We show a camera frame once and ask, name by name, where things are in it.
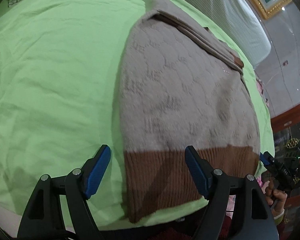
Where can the person's right hand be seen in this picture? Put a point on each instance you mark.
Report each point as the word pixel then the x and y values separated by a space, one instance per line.
pixel 277 196

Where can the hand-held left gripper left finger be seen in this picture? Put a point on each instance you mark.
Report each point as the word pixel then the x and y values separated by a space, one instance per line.
pixel 98 172

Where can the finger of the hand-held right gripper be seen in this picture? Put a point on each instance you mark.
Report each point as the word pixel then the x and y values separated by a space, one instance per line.
pixel 264 158

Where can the person's dark red clothing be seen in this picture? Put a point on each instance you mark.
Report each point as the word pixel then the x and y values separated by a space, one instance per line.
pixel 180 227

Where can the green bed sheet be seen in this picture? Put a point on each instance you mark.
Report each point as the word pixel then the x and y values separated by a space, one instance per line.
pixel 55 80

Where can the beige knit sweater brown hem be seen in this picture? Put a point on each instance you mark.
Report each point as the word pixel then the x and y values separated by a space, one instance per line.
pixel 185 100

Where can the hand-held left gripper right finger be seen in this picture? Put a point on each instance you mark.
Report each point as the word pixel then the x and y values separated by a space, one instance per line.
pixel 196 172

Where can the pink floral cloth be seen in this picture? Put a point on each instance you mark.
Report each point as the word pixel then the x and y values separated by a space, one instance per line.
pixel 261 90

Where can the wooden glass display cabinet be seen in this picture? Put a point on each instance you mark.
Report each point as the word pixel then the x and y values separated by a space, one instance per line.
pixel 292 130

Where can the white striped padded headboard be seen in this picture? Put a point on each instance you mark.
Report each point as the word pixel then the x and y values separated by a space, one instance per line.
pixel 242 17

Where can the person's right forearm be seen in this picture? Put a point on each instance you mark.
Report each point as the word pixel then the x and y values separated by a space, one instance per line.
pixel 280 220

